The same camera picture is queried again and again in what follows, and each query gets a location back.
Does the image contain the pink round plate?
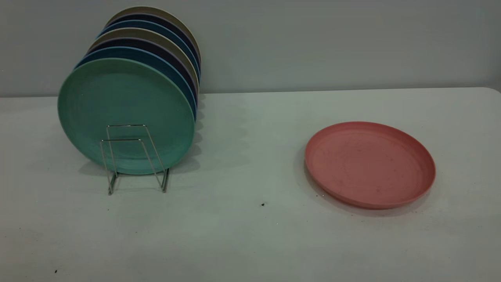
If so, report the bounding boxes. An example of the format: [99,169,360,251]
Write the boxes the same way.
[305,121,436,210]

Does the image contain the blue round plate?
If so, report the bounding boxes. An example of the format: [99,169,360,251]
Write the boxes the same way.
[74,46,197,122]
[100,20,201,81]

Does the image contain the green round plate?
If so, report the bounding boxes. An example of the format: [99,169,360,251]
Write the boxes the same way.
[58,58,195,175]

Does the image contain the dark purple round plate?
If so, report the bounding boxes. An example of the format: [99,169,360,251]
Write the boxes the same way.
[106,13,201,67]
[87,37,199,107]

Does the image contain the beige round plate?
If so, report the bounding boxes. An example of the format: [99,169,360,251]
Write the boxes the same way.
[89,27,200,94]
[108,5,202,63]

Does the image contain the metal wire plate rack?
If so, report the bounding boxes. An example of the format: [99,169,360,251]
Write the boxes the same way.
[100,124,171,195]

